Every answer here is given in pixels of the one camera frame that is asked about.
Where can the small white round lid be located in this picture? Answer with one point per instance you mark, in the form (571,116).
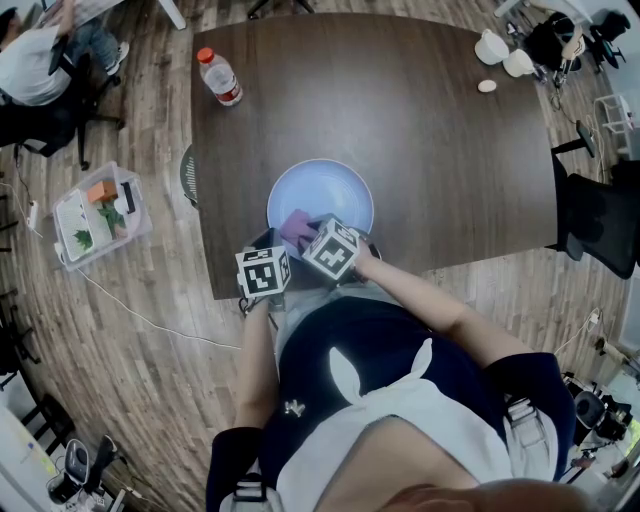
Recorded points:
(121,206)

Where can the wide white cup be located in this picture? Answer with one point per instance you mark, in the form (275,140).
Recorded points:
(491,47)

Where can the white power strip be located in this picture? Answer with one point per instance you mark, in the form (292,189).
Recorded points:
(32,214)

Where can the person's left forearm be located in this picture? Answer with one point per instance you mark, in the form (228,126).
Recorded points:
(256,365)

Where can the orange block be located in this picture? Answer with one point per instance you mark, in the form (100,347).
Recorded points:
(102,191)

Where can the purple cloth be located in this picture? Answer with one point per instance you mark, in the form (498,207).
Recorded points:
(295,225)

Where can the green maple leaf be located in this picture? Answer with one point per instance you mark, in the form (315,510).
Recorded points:
(83,239)

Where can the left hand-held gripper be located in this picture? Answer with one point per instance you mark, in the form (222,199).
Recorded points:
(262,275)

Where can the big blue plate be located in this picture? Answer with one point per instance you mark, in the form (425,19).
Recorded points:
(320,190)

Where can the clear plastic storage box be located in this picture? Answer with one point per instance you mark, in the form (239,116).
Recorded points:
(107,249)

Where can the dark round perforated stool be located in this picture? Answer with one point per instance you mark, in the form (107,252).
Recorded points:
(188,175)

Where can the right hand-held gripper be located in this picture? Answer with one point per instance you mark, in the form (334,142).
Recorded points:
(332,250)

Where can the plastic water bottle red cap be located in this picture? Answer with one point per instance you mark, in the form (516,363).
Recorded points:
(220,77)

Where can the white perforated tray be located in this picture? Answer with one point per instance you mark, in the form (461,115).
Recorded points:
(72,217)

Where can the small beige oval object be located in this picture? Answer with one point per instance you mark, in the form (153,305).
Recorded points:
(487,86)

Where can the black office chair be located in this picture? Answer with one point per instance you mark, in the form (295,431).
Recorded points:
(60,122)
(595,220)
(256,11)
(610,25)

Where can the person's right forearm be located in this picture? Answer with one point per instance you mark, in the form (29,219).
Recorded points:
(435,305)

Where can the person's navy white top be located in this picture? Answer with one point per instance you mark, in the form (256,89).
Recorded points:
(380,345)

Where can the green leafy sprig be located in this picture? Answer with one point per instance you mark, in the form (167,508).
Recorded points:
(111,217)

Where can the person's grey trousers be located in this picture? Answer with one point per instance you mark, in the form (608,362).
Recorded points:
(310,300)

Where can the black grey device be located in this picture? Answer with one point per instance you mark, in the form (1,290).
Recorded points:
(75,460)

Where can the white desk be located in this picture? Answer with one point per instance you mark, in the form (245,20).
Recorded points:
(510,7)

